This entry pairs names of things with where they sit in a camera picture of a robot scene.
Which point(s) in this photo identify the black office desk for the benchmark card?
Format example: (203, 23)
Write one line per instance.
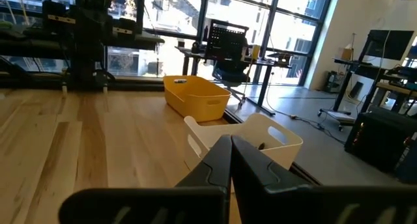
(267, 84)

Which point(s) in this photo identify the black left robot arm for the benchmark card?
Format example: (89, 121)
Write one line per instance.
(86, 74)

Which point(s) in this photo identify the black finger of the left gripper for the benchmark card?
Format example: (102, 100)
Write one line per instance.
(83, 38)
(95, 41)

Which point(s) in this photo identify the black floor box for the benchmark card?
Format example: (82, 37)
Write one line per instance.
(378, 139)

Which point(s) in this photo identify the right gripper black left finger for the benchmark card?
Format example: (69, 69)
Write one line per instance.
(211, 172)

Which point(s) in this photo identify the large window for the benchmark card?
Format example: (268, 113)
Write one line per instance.
(293, 32)

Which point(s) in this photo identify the yellow bottle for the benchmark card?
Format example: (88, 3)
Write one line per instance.
(256, 52)

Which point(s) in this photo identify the black office chair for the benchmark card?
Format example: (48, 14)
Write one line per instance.
(224, 41)

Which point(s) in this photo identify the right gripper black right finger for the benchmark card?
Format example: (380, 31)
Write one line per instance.
(251, 175)

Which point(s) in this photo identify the yellow plastic bin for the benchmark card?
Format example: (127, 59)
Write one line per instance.
(195, 103)

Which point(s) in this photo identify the cardboard box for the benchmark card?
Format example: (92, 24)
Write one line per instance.
(347, 53)

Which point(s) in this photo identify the black computer monitor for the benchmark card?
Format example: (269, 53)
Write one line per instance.
(391, 43)

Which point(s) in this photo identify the white plastic bin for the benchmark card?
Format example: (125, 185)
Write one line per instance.
(211, 133)

